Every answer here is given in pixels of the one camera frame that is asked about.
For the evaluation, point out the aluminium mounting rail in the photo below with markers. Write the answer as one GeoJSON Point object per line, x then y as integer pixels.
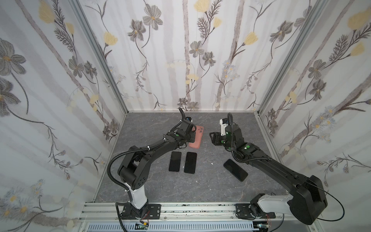
{"type": "Point", "coordinates": [187, 212]}

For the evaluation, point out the black phone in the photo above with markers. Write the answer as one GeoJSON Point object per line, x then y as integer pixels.
{"type": "Point", "coordinates": [235, 170]}
{"type": "Point", "coordinates": [175, 161]}

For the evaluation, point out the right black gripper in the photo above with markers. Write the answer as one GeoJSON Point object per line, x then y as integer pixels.
{"type": "Point", "coordinates": [218, 137]}

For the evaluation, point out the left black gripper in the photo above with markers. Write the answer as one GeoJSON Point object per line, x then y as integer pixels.
{"type": "Point", "coordinates": [190, 132]}

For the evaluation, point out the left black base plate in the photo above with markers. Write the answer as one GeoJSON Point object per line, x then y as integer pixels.
{"type": "Point", "coordinates": [149, 211]}

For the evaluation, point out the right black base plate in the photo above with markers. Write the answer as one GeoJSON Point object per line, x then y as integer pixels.
{"type": "Point", "coordinates": [243, 210]}

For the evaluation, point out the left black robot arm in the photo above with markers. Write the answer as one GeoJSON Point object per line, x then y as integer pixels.
{"type": "Point", "coordinates": [130, 169]}

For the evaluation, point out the white slotted cable duct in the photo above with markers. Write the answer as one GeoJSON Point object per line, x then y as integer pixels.
{"type": "Point", "coordinates": [201, 226]}

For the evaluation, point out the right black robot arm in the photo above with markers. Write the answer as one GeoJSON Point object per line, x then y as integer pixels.
{"type": "Point", "coordinates": [306, 199]}

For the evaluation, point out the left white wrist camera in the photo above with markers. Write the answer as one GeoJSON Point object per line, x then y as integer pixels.
{"type": "Point", "coordinates": [189, 119]}

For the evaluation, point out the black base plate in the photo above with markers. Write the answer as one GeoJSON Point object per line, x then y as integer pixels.
{"type": "Point", "coordinates": [243, 210]}
{"type": "Point", "coordinates": [149, 211]}

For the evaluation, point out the pink phone case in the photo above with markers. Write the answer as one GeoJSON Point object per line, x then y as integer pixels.
{"type": "Point", "coordinates": [199, 133]}

